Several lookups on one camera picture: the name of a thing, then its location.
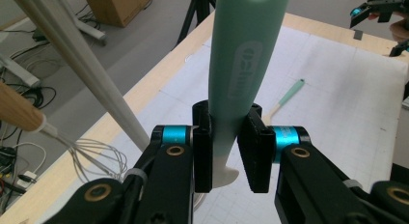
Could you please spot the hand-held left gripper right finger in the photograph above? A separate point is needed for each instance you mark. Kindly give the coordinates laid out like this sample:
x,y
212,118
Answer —
x,y
259,153

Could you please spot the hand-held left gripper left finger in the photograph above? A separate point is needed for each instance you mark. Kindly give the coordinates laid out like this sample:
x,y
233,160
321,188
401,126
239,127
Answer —
x,y
203,146

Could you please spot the metal utensil stand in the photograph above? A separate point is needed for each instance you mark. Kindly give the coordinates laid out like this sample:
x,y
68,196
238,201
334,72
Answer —
x,y
80,69

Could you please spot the black tape piece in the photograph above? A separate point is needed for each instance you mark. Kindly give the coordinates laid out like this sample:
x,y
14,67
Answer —
x,y
358,34

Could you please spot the white grid mat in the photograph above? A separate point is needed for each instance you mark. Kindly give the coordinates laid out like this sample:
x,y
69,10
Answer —
x,y
337,105

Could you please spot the white metal stand leg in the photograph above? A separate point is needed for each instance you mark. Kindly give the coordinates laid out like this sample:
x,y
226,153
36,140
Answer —
x,y
88,29
17,71

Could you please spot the large cardboard box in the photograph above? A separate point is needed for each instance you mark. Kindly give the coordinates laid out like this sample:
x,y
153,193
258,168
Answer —
x,y
115,6

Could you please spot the white plug adapter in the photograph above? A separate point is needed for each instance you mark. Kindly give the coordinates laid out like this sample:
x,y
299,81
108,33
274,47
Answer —
x,y
25,179

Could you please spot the black frame post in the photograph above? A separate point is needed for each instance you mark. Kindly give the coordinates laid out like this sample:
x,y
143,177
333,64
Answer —
x,y
199,8

